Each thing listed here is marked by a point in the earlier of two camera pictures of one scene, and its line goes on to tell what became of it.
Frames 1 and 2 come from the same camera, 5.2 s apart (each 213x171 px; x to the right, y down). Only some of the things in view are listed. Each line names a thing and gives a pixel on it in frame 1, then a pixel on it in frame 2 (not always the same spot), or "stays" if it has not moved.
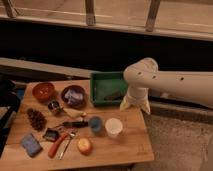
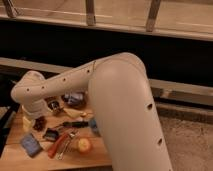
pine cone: (37, 120) stays
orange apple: (85, 146) stays
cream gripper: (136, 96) → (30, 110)
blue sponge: (31, 145) stays
